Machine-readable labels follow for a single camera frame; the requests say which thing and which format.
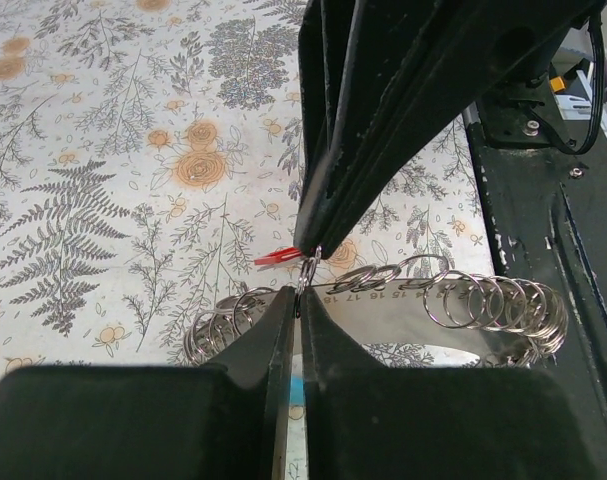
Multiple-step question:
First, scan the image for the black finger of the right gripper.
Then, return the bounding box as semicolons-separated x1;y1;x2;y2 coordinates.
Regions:
322;0;604;254
294;1;433;250

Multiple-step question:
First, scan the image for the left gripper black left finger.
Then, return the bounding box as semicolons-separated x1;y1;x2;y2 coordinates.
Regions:
0;287;296;479

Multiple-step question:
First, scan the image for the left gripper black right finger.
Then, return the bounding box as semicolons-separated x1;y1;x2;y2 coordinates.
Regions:
300;290;605;479

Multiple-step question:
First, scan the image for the red key tag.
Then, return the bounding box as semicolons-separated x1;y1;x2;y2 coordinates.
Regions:
254;247;302;266

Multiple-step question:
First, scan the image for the grey keyring with blue handle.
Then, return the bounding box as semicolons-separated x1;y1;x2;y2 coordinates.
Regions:
183;254;569;371

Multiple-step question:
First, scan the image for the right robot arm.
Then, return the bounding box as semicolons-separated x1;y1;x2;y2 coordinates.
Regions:
294;1;604;257

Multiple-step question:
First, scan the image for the floral table mat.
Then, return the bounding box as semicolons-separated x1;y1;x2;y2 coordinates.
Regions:
0;0;499;480

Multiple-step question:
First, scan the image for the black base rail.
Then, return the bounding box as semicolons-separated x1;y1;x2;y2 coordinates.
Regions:
465;119;607;431

